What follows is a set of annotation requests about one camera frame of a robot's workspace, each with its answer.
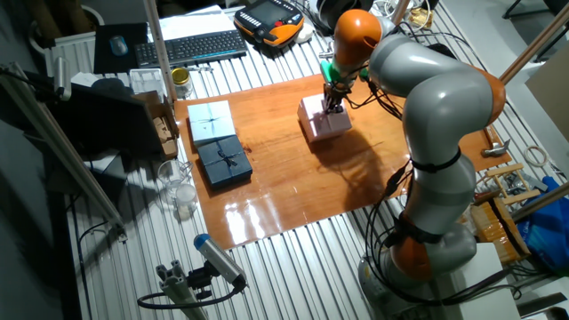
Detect slanted aluminium pole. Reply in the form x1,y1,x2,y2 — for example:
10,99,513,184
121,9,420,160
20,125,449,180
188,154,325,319
0,61,128,241

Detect white tape ring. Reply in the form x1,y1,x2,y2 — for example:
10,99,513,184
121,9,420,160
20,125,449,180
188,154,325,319
523,145,549,168

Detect blue plastic bag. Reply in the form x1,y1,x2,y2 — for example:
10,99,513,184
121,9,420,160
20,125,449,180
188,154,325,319
517,176,569,272

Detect clear glass beaker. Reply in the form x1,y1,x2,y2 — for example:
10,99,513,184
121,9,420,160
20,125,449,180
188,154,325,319
156,159,193,199

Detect clear plastic container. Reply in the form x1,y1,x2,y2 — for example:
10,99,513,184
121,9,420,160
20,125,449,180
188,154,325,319
129,68,168,97

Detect glossy wooden board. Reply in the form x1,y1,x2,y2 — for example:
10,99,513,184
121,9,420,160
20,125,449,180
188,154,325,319
173,70,513,251

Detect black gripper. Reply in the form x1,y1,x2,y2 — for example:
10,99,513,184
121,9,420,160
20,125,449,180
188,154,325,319
323,82,352,115

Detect white egg-shaped object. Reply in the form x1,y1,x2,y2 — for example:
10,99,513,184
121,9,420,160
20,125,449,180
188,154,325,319
293,22,315,44

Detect silver camera with blue cap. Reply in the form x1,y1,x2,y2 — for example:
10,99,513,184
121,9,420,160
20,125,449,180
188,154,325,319
193,233,248,288

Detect black keyboard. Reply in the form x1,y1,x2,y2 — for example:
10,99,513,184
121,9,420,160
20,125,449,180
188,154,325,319
134,29,249,69

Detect pink box lid with ribbon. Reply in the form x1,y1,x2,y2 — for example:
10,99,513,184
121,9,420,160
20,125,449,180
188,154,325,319
296,92,353,138

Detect upright metal post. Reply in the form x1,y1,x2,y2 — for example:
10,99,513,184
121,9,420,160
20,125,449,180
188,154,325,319
390,0,411,26

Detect black camera cable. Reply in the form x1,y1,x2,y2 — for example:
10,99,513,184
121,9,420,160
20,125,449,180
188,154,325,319
137,277,246,310

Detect open pink box base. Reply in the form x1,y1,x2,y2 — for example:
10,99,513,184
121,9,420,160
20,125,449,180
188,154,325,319
307,129,353,144

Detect white paper sheets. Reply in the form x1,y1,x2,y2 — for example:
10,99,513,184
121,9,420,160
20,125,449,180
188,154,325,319
158,4,236,42

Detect glass jar with gold lid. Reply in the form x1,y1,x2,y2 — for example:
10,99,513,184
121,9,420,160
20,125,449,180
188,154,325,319
171,67,194,100

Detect black filament spool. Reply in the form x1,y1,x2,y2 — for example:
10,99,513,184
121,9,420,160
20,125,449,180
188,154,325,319
316,0,374,35

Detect brown cardboard box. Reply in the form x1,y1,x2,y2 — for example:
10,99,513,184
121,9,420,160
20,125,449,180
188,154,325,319
132,91,180,161

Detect aluminium profile bracket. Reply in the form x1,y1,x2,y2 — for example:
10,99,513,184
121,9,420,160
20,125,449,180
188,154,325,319
155,260,208,320

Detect small clear plastic cup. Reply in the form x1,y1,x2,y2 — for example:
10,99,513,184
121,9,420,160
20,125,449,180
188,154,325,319
175,183,199,214

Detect upright aluminium pole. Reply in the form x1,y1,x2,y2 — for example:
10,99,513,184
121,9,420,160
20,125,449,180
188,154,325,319
142,0,178,103

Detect black mouse pad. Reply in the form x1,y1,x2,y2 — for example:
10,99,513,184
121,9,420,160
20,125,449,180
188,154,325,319
93,22,149,75

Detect silver cylindrical camera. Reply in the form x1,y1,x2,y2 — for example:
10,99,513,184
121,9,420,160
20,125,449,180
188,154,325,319
52,55,72,101

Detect dark blue gift box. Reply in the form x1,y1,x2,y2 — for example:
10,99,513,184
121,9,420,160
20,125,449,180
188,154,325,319
196,135,253,189

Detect green wrist adapter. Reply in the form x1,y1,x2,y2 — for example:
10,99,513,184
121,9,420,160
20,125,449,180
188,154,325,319
319,60,370,85

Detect orange and black teach pendant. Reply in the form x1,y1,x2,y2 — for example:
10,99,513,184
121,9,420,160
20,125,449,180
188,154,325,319
233,0,306,49

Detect small wooden rack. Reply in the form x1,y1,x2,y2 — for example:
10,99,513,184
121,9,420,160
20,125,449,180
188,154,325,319
484,163,541,206

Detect hammer with wooden handle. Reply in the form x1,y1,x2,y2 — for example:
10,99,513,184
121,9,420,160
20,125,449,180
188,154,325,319
481,128,512,157

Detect grey computer mouse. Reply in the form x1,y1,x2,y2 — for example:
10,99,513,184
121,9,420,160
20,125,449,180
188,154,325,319
109,35,130,58

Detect light blue gift box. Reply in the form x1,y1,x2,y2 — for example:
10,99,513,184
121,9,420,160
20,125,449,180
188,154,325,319
187,100,237,148

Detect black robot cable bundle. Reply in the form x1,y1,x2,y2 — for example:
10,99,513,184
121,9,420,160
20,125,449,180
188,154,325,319
363,162,521,308

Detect orange striped box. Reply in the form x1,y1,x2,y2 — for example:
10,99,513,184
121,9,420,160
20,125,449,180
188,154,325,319
473,197,533,266

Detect white pedestal block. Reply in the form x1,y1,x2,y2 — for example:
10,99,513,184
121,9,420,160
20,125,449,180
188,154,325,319
448,242,521,320

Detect black monitor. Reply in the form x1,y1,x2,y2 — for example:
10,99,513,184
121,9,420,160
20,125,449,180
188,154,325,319
44,82,164,156

